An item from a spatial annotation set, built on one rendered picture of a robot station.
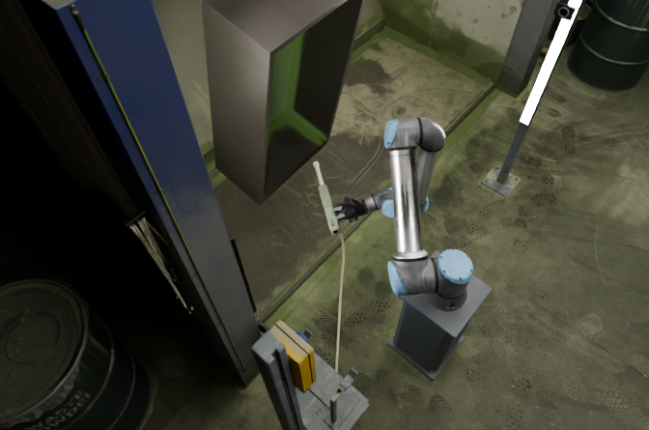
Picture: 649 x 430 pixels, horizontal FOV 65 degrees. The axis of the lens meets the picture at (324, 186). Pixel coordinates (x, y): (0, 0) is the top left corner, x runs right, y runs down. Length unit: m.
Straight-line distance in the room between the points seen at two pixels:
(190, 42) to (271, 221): 1.29
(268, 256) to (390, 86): 1.74
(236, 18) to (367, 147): 1.91
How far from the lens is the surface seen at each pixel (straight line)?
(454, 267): 2.18
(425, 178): 2.39
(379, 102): 3.97
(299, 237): 3.21
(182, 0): 3.57
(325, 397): 2.05
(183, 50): 3.53
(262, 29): 1.95
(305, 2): 2.07
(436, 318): 2.36
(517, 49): 4.05
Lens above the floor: 2.79
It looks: 53 degrees down
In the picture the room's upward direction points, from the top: 2 degrees counter-clockwise
